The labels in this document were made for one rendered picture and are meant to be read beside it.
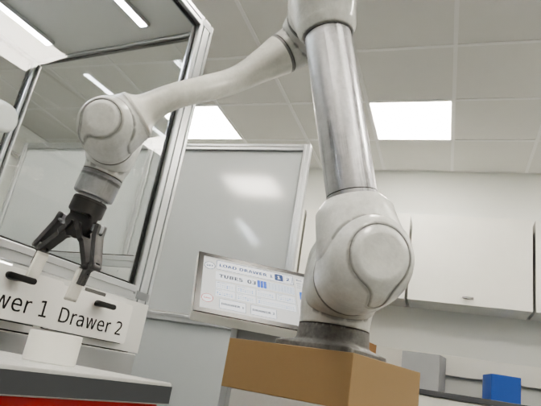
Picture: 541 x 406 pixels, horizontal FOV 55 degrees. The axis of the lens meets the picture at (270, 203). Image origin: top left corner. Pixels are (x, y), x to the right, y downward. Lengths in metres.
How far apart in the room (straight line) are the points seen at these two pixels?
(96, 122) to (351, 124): 0.48
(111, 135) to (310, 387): 0.59
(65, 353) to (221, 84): 0.68
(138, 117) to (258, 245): 1.82
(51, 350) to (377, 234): 0.52
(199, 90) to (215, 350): 1.82
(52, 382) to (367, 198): 0.59
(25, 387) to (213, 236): 2.34
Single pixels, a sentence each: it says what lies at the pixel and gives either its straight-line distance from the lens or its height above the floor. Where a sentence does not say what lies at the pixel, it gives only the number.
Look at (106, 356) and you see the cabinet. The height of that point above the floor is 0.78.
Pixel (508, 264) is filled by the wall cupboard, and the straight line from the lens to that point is 4.28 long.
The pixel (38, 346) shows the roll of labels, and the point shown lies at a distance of 0.77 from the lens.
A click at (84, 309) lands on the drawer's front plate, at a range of 1.46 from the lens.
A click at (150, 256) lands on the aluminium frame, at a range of 1.67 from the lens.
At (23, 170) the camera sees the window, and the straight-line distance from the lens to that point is 1.36.
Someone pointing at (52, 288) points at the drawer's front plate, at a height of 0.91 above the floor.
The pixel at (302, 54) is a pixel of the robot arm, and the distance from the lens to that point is 1.30.
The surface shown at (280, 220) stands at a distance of 2.77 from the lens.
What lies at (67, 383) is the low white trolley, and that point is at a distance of 0.64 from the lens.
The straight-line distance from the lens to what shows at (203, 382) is 2.75.
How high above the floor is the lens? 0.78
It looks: 19 degrees up
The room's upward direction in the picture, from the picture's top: 10 degrees clockwise
